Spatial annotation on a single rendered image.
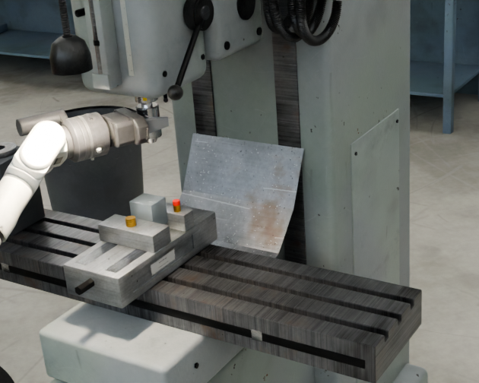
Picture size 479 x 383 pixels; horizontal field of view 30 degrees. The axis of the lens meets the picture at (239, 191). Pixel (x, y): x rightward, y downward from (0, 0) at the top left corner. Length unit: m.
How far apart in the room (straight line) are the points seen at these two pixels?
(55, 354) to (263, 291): 0.47
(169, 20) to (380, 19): 0.71
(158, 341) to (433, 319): 1.79
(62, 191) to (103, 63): 2.17
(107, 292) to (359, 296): 0.50
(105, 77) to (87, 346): 0.56
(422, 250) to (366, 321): 2.27
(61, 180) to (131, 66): 2.14
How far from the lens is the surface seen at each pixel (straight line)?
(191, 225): 1.96
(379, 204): 2.39
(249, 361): 2.07
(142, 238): 1.87
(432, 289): 3.67
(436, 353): 3.28
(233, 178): 2.20
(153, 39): 1.69
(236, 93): 2.17
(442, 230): 4.15
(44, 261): 2.06
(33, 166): 1.69
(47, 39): 7.58
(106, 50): 1.70
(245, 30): 1.91
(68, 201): 3.86
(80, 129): 1.75
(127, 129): 1.79
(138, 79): 1.72
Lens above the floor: 1.80
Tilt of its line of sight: 23 degrees down
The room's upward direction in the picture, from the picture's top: 4 degrees counter-clockwise
